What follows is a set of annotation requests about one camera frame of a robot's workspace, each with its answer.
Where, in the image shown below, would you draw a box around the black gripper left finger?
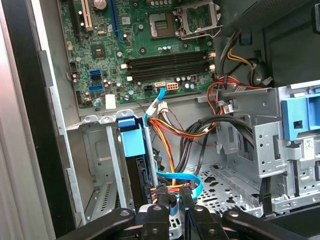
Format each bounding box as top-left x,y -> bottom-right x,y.
57,187 -> 171,240

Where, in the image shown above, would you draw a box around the blue data wire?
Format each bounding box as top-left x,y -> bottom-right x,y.
143,86 -> 205,217

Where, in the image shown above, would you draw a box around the white plug with thin wires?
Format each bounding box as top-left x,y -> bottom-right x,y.
156,101 -> 192,131

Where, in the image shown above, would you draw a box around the metal optical drive cage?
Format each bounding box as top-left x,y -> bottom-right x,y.
217,86 -> 320,216

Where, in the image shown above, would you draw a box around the black RAM slot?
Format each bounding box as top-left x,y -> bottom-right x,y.
126,50 -> 212,63
129,63 -> 214,76
131,68 -> 215,82
127,55 -> 213,69

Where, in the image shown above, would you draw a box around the metal disk bay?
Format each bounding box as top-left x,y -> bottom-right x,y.
66,109 -> 161,221

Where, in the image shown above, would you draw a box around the beige expansion slot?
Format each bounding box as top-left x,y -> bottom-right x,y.
80,0 -> 94,31

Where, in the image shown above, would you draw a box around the coloured power wire black plugs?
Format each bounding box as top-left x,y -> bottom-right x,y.
147,117 -> 218,201

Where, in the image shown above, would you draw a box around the blue plastic drive latch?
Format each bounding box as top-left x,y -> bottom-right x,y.
281,96 -> 310,143
307,93 -> 320,133

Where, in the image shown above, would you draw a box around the thin wire locking lever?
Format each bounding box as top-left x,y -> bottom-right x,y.
179,23 -> 223,41

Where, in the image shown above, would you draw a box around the grey round speaker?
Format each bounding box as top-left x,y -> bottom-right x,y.
249,57 -> 266,87

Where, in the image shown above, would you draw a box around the green motherboard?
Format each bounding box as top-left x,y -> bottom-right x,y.
56,0 -> 218,109

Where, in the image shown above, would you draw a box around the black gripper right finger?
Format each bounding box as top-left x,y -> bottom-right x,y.
181,187 -> 305,240

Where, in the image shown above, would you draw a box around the red orange wire bundle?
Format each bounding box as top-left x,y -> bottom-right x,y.
206,74 -> 264,116

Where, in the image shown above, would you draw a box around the hard disk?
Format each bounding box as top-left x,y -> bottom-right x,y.
117,117 -> 161,213

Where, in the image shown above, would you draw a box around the silver coin battery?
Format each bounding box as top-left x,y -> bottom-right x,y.
93,0 -> 109,11

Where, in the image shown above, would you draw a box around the grey power supply unit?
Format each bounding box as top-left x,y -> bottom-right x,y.
214,0 -> 320,89

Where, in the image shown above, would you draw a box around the metal socket cover frame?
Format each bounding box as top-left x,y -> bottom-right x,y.
174,0 -> 223,40

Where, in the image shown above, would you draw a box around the CPU socket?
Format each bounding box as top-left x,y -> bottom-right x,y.
149,12 -> 175,40

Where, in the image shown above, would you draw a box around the yellow orange supply wires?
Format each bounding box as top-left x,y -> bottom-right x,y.
226,48 -> 258,85

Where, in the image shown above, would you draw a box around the blue expansion slot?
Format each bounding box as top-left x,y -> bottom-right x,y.
107,0 -> 126,45

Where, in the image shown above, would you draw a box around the black expansion slot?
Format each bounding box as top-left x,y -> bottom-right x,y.
69,0 -> 82,42

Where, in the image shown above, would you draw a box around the black open PC case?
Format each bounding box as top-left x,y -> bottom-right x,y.
0,0 -> 320,240

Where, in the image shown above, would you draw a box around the black chipset chip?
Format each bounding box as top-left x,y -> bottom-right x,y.
90,44 -> 106,60

